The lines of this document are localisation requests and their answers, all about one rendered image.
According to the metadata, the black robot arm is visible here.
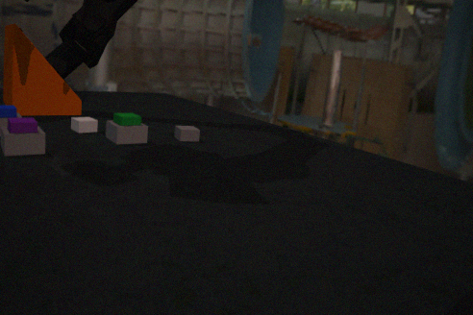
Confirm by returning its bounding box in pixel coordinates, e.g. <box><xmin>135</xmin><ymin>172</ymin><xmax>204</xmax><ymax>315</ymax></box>
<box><xmin>45</xmin><ymin>0</ymin><xmax>137</xmax><ymax>80</ymax></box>

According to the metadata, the blue button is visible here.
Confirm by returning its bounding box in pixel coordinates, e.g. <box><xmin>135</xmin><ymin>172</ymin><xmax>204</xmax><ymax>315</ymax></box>
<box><xmin>0</xmin><ymin>106</ymin><xmax>22</xmax><ymax>127</ymax></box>

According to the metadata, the purple button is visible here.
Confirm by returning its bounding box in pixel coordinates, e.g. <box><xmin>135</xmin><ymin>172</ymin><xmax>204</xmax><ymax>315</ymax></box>
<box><xmin>0</xmin><ymin>117</ymin><xmax>46</xmax><ymax>157</ymax></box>

